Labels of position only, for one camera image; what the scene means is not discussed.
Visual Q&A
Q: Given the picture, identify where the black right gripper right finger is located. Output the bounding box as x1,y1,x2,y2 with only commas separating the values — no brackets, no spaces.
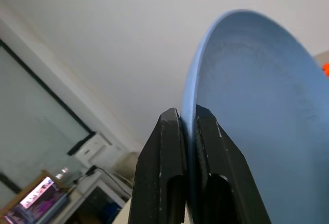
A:
194,104,272,224

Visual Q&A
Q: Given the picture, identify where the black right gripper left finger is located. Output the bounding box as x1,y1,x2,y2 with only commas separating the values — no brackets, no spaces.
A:
130,107,188,224

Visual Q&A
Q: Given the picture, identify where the blue plate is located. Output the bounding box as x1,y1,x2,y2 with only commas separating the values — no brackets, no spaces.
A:
180,9,329,224

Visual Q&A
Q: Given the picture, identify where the black-framed glass cabinet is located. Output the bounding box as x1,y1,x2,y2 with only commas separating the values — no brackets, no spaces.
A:
67,165,133,224

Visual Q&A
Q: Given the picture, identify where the white air conditioner unit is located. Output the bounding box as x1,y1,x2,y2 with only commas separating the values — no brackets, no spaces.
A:
67,133,125,169

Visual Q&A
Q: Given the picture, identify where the wooden-framed display screen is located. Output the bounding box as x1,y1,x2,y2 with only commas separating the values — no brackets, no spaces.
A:
0,169,70,224

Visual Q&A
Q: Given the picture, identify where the black-framed glass partition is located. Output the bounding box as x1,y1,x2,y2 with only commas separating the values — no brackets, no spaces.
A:
0,38,96,194

